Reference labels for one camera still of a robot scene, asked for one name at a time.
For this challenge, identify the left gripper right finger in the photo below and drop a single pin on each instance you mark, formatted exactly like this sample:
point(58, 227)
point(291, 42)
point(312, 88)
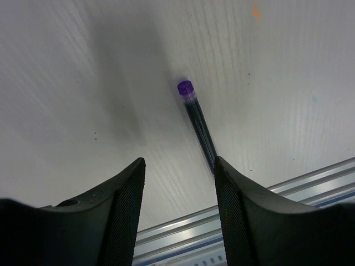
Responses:
point(260, 227)

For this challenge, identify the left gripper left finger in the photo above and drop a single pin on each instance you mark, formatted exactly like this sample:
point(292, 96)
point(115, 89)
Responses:
point(97, 227)

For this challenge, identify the purple ink pen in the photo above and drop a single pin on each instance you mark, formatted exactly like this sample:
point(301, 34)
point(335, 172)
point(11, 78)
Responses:
point(197, 119)

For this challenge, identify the aluminium mounting rail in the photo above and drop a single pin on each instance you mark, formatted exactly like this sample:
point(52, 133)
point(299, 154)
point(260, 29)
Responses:
point(202, 231)

